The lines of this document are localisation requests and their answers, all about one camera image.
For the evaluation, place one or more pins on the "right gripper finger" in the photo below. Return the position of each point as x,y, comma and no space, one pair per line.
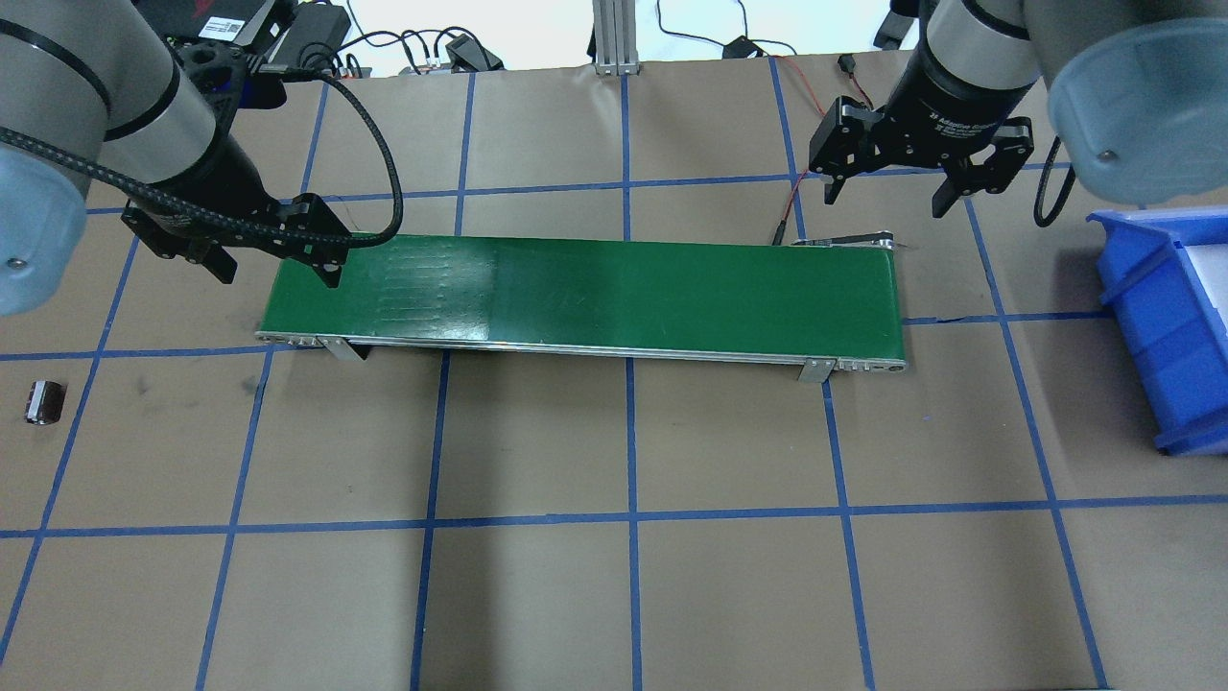
843,145
1012,145

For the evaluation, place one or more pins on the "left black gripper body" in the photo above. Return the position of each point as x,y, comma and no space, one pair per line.
223,179

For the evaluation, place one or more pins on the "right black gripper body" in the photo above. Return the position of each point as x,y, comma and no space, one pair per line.
945,108

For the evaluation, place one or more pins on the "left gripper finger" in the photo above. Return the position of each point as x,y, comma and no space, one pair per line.
317,237
214,258

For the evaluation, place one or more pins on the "black cylindrical capacitor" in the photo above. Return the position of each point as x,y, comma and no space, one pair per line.
45,403

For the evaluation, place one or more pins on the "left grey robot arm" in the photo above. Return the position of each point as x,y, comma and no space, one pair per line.
148,90

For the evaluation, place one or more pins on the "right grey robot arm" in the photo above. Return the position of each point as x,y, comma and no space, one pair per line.
1135,93

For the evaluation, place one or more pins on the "green conveyor belt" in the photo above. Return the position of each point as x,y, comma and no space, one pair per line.
823,308

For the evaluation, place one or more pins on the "black power adapter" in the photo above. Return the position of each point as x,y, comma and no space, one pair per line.
312,39

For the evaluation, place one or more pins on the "blue plastic bin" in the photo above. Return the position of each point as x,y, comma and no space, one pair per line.
1163,276

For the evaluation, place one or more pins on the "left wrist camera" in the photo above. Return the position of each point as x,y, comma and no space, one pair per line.
228,78

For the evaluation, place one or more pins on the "aluminium frame post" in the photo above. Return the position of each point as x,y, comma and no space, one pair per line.
614,38

